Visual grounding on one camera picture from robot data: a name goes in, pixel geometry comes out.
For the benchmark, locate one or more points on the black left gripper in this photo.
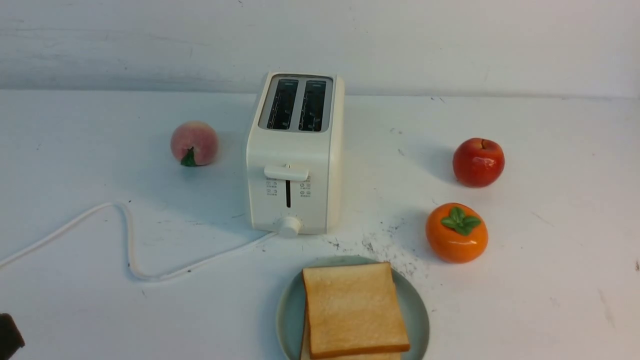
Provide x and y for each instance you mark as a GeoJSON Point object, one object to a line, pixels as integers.
{"type": "Point", "coordinates": [11, 339]}

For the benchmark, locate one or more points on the toast slice slot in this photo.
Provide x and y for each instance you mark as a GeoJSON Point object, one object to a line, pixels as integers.
{"type": "Point", "coordinates": [353, 309]}
{"type": "Point", "coordinates": [305, 352]}

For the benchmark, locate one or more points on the pink peach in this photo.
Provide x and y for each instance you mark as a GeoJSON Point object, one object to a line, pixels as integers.
{"type": "Point", "coordinates": [194, 144]}

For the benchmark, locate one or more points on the light blue round plate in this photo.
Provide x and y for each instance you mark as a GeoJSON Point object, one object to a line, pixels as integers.
{"type": "Point", "coordinates": [289, 317]}

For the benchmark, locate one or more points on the white two-slot toaster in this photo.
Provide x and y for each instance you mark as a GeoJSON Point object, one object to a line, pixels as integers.
{"type": "Point", "coordinates": [293, 154]}

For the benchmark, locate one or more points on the orange persimmon with green leaf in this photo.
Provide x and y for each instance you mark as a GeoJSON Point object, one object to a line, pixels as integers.
{"type": "Point", "coordinates": [456, 233]}

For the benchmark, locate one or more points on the red apple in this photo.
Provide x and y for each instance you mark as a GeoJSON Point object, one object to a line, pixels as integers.
{"type": "Point", "coordinates": [478, 162]}

